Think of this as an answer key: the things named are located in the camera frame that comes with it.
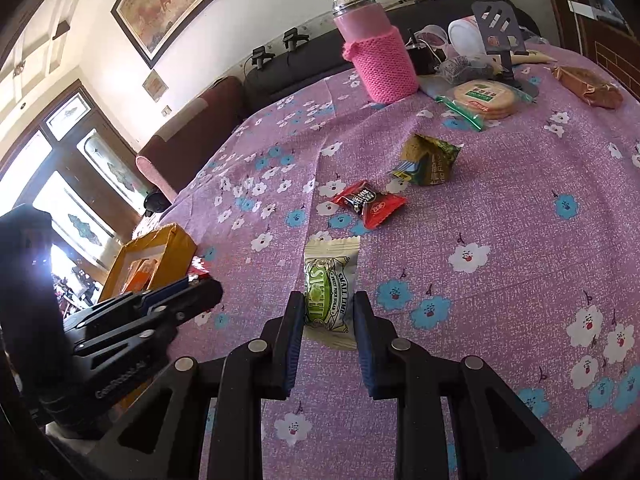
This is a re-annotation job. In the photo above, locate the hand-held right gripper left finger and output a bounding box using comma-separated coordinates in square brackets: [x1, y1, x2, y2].
[87, 290, 307, 480]

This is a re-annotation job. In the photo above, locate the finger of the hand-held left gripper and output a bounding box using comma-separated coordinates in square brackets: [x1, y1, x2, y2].
[64, 278, 225, 342]
[74, 326, 179, 362]

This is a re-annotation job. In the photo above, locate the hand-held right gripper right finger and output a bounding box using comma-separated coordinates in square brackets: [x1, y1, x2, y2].
[352, 290, 583, 480]

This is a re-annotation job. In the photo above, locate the cardboard box with yellow tape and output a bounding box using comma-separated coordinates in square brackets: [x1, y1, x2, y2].
[97, 224, 198, 306]

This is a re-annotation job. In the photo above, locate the cream green snack packet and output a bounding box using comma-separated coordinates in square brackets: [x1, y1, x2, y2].
[304, 236, 362, 351]

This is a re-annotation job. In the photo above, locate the orange snack packet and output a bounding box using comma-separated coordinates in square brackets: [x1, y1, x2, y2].
[122, 258, 162, 293]

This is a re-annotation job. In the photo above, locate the red candy packet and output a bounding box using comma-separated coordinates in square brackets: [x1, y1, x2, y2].
[331, 180, 407, 231]

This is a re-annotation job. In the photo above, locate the wooden glass door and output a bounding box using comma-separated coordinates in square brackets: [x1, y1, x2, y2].
[0, 80, 161, 281]

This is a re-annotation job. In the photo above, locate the maroon fabric sofa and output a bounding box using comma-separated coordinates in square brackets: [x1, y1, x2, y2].
[136, 76, 246, 203]

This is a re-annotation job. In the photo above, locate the green yellow snack packet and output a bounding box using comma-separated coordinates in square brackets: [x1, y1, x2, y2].
[390, 133, 462, 187]

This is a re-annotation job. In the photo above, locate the purple floral tablecloth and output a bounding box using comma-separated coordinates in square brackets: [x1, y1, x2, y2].
[115, 42, 640, 480]

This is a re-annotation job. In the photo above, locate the black leather sofa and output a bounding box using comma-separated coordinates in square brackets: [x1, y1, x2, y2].
[242, 0, 541, 111]

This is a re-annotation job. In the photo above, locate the round cracker packet green label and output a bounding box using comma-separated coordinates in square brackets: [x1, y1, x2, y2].
[436, 79, 535, 132]

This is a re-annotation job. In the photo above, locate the pink knitted bottle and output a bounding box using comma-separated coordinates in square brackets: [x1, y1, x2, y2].
[325, 0, 420, 103]

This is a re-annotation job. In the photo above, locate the clear plastic bag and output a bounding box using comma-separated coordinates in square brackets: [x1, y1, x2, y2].
[440, 55, 483, 86]

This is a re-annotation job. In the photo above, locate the framed horse painting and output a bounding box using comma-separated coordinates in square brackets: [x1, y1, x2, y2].
[111, 0, 266, 68]

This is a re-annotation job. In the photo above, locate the white cup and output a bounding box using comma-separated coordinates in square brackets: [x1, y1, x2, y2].
[447, 16, 488, 56]

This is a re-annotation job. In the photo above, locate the brown snack packet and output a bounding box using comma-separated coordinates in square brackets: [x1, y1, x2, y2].
[550, 65, 625, 108]

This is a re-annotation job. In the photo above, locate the grey phone stand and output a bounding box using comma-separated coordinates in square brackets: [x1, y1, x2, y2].
[471, 1, 540, 98]

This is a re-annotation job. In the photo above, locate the small wall plaque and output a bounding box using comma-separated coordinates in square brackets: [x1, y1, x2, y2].
[142, 71, 168, 97]

